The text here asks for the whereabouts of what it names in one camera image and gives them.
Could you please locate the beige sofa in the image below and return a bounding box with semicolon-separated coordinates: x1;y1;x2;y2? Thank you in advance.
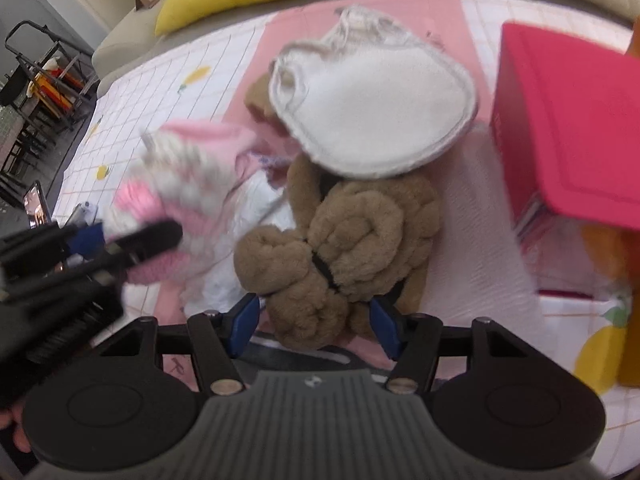
92;0;631;88

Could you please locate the pink white striped sock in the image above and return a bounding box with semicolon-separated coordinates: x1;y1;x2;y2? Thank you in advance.
102;119;262;285

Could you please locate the white round cloth bag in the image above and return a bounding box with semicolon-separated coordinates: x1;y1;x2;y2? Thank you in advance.
268;6;478;179

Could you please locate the red box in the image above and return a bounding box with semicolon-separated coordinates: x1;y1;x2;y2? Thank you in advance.
491;22;639;234

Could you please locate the white crinkled plastic bag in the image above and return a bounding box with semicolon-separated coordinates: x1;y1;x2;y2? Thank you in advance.
180;170;295;318

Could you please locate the lemon pattern pink tablecloth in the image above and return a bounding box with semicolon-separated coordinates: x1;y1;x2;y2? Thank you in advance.
52;0;640;478

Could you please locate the brown plush toy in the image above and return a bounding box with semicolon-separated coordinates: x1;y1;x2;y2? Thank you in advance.
233;72;445;352

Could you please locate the smartphone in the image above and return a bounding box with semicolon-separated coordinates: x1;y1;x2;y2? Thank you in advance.
23;180;51;229

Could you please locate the orange cardboard box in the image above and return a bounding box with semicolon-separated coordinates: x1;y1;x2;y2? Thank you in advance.
576;224;639;393

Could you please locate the black metal cart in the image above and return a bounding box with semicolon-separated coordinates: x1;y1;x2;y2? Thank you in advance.
4;20;100;127

